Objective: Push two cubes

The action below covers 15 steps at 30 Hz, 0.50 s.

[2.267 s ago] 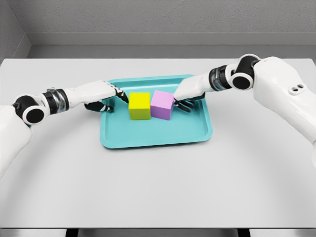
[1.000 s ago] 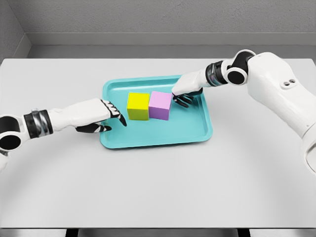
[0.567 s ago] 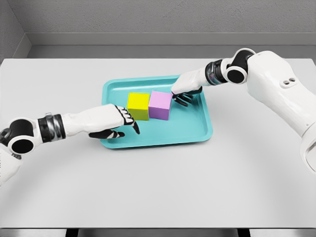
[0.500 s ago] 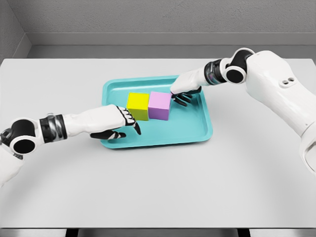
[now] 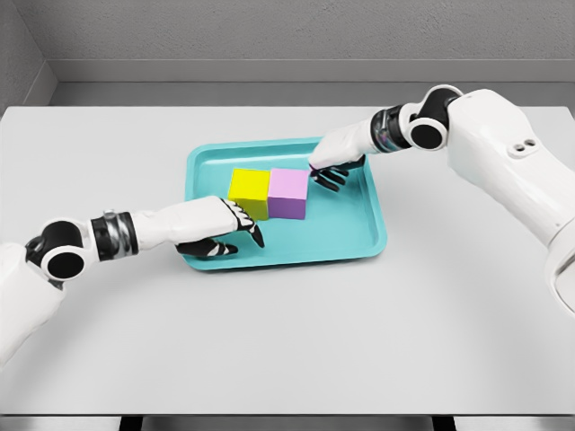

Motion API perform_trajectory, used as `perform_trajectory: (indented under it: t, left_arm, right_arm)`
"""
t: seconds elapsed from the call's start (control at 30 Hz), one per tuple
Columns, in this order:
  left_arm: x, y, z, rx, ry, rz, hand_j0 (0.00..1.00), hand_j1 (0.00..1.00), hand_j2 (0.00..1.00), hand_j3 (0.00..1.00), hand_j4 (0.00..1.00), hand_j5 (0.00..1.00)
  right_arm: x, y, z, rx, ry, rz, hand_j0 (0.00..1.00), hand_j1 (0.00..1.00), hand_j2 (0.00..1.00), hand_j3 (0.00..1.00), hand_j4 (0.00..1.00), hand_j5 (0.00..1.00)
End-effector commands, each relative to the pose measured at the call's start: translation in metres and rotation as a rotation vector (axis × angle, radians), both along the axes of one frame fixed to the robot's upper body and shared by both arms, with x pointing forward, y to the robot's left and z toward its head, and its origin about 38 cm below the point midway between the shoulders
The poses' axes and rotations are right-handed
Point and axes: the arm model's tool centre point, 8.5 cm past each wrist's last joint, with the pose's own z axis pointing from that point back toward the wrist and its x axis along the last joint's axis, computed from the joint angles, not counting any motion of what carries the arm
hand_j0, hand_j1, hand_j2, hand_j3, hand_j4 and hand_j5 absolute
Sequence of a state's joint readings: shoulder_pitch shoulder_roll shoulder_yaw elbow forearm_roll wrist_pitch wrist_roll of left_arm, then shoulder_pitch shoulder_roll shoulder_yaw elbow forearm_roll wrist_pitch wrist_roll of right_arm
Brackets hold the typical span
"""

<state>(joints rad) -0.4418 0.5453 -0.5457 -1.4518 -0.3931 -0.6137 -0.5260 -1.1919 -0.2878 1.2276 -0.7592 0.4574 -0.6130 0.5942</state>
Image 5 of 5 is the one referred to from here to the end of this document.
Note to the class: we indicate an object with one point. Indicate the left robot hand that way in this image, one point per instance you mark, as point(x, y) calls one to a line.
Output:
point(204, 217)

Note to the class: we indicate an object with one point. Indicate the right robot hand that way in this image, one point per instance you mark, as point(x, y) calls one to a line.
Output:
point(334, 143)

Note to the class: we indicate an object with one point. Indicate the yellow cube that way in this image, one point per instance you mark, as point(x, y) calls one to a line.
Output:
point(248, 188)

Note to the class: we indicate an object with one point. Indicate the pink cube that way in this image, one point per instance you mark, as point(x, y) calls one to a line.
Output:
point(288, 190)

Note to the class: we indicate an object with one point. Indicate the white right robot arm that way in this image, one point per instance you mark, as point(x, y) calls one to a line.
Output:
point(489, 157)

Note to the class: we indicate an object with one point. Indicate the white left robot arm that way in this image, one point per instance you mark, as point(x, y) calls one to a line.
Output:
point(67, 251)

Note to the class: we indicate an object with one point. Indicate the teal tray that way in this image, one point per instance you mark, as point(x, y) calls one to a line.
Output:
point(314, 233)

